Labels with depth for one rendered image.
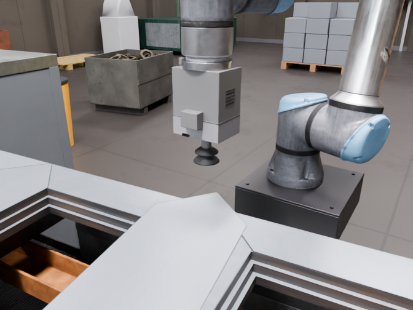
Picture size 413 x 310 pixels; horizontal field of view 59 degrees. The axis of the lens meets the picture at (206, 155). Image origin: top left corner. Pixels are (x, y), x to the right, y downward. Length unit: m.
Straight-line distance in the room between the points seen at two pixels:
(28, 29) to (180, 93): 8.15
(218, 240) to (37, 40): 8.31
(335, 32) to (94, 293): 6.93
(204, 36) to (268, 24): 12.21
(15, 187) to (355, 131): 0.71
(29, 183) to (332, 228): 0.67
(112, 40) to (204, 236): 8.77
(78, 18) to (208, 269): 8.98
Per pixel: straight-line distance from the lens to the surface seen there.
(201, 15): 0.51
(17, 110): 1.31
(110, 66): 4.31
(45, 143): 1.39
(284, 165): 0.95
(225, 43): 0.52
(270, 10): 0.61
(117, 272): 0.55
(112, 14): 9.25
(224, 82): 0.52
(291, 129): 0.92
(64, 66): 7.85
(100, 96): 4.48
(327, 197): 0.94
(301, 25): 7.41
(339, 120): 0.84
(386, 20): 0.85
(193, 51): 0.51
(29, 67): 1.33
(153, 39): 9.85
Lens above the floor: 1.21
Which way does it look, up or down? 23 degrees down
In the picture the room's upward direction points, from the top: straight up
